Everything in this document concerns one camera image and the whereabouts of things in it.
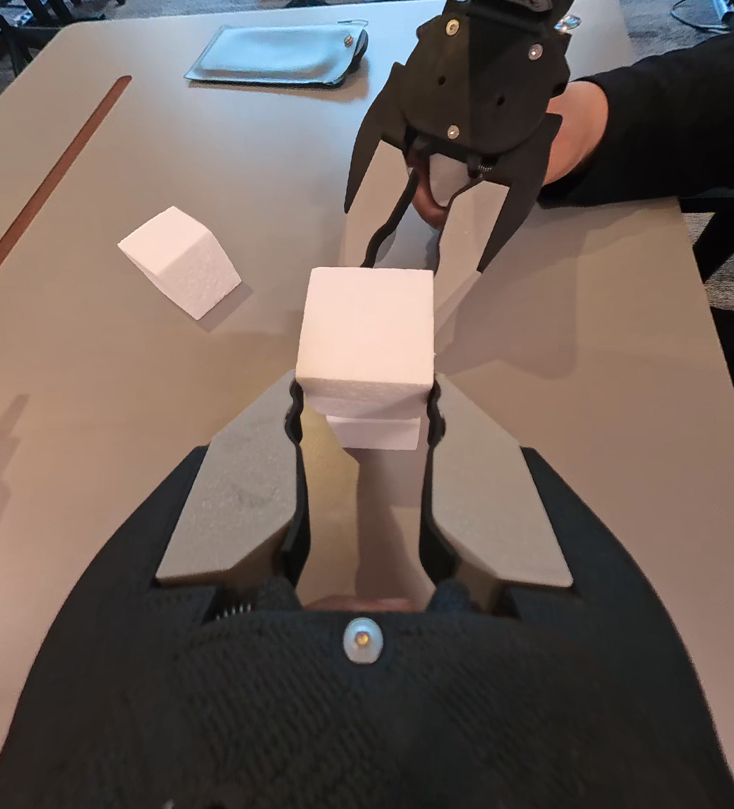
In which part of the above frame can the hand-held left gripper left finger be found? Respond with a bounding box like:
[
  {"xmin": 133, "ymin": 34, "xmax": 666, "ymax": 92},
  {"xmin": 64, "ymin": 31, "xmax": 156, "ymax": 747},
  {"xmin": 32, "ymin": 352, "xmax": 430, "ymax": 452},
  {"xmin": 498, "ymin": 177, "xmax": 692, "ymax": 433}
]
[{"xmin": 155, "ymin": 379, "xmax": 312, "ymax": 585}]

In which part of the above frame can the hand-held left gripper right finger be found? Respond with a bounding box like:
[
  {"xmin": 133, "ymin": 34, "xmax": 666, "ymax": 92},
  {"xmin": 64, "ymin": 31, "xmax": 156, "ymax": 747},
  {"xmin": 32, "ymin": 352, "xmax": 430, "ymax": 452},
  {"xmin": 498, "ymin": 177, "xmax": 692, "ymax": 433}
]
[{"xmin": 419, "ymin": 373, "xmax": 575, "ymax": 617}]

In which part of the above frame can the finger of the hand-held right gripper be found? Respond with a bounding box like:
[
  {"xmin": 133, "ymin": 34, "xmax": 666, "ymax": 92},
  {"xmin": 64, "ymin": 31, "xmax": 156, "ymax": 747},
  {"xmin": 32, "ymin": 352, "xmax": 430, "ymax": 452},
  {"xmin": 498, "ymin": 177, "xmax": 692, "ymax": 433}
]
[
  {"xmin": 433, "ymin": 180, "xmax": 508, "ymax": 280},
  {"xmin": 359, "ymin": 171, "xmax": 421, "ymax": 269}
]

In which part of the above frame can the white hard foam cube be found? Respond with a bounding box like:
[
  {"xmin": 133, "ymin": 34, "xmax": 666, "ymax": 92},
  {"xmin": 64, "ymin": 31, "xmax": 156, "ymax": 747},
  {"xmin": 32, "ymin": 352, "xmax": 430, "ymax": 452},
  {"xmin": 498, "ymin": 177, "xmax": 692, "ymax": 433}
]
[
  {"xmin": 328, "ymin": 414, "xmax": 422, "ymax": 451},
  {"xmin": 118, "ymin": 205, "xmax": 242, "ymax": 320},
  {"xmin": 295, "ymin": 267, "xmax": 436, "ymax": 420}
]

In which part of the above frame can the person's right forearm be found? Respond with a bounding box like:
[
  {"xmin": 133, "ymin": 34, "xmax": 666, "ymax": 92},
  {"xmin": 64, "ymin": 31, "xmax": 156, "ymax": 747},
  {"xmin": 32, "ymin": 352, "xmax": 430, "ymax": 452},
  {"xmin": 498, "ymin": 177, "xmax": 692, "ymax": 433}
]
[{"xmin": 537, "ymin": 25, "xmax": 734, "ymax": 207}]

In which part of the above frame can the person's right hand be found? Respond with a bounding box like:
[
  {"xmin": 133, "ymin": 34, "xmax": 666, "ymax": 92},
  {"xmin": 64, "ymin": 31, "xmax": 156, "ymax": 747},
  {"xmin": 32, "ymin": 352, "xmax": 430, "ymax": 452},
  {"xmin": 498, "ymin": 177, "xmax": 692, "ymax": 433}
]
[{"xmin": 411, "ymin": 82, "xmax": 611, "ymax": 228}]

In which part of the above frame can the grey flat pouch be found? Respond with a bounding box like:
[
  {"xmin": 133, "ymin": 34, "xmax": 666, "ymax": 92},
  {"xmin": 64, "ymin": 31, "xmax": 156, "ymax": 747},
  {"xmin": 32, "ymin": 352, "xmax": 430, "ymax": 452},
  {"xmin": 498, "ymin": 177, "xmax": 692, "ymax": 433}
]
[{"xmin": 184, "ymin": 21, "xmax": 371, "ymax": 87}]

